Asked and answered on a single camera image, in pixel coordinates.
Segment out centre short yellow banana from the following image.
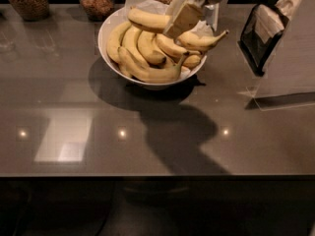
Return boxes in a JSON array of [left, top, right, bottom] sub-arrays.
[[137, 30, 166, 65]]

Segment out white ceramic bowl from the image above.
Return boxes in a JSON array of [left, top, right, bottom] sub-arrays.
[[97, 8, 207, 90]]

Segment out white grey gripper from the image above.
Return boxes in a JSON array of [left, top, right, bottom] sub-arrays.
[[163, 0, 221, 38]]

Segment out clear acrylic holder base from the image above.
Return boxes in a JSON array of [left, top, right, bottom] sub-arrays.
[[238, 88, 315, 111]]

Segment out front long yellow banana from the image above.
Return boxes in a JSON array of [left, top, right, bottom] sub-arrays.
[[118, 47, 189, 84]]

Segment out white paper napkins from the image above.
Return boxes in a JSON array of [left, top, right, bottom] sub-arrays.
[[254, 0, 300, 44]]

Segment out right yellow banana with stem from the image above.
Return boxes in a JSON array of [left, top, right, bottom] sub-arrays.
[[177, 30, 229, 51]]

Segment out middle glass jar of grains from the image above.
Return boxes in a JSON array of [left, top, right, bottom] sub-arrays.
[[76, 0, 115, 22]]

